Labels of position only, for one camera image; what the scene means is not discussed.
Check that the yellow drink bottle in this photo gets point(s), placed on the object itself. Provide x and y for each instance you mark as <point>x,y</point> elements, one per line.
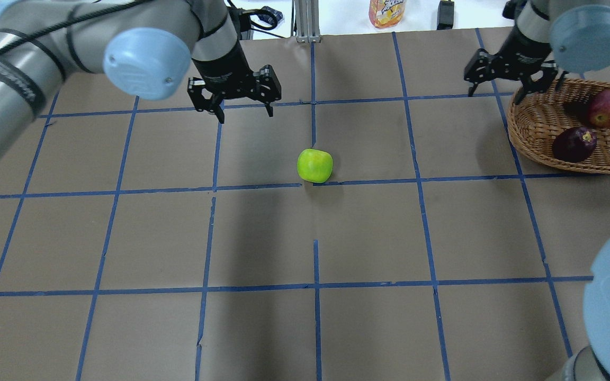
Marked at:
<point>386,14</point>

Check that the green apple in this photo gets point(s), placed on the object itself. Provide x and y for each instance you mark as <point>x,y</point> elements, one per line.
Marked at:
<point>314,166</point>

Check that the woven wicker basket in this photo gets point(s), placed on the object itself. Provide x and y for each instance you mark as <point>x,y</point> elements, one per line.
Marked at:
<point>539,119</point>

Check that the black power adapter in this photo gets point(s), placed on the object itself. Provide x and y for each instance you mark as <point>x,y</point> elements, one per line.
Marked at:
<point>445,15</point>

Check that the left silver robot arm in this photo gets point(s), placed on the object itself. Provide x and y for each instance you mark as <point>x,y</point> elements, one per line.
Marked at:
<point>145,49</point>

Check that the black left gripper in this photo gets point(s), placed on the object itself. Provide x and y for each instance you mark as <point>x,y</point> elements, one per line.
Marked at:
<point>224,67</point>

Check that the red yellow streaked apple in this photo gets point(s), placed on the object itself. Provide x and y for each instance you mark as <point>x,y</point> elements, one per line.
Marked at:
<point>598,113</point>

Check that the aluminium frame post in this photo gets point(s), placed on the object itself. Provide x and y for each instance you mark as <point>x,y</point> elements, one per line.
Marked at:
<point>305,24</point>

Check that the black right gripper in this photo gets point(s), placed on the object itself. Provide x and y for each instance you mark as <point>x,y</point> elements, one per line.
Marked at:
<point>520,53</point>

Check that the dark red apple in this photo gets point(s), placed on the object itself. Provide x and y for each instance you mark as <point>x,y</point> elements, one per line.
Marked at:
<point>574,144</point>

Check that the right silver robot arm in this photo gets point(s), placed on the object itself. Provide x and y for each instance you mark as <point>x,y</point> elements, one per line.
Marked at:
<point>579,36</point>

